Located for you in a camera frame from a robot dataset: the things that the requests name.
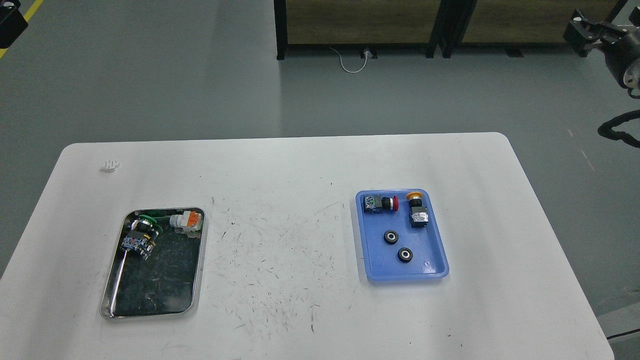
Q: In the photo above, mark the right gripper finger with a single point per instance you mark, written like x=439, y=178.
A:
x=579, y=34

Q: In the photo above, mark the blue plastic tray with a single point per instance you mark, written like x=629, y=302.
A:
x=380, y=259

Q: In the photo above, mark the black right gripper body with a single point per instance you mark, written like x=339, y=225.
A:
x=620, y=45

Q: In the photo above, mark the small white plastic clip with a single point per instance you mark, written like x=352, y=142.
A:
x=110, y=166

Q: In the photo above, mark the wooden cabinet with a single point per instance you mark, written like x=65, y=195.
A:
x=359, y=24
x=516, y=23

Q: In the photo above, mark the red push button switch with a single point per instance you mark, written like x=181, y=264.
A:
x=376, y=203

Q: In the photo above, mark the right wooden cabinet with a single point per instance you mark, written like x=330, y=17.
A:
x=516, y=23

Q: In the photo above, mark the black gear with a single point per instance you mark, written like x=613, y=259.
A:
x=405, y=255
x=391, y=237

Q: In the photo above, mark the left wooden cabinet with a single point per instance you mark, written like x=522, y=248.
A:
x=359, y=24

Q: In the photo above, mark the orange white connector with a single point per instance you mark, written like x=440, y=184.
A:
x=188, y=223

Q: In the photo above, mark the yellow push button switch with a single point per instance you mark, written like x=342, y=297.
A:
x=418, y=212

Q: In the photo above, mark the silver metal tray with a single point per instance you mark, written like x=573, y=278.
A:
x=168, y=283

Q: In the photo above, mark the green push button switch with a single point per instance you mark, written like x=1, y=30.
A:
x=141, y=236

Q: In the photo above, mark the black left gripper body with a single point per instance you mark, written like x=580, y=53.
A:
x=12, y=22

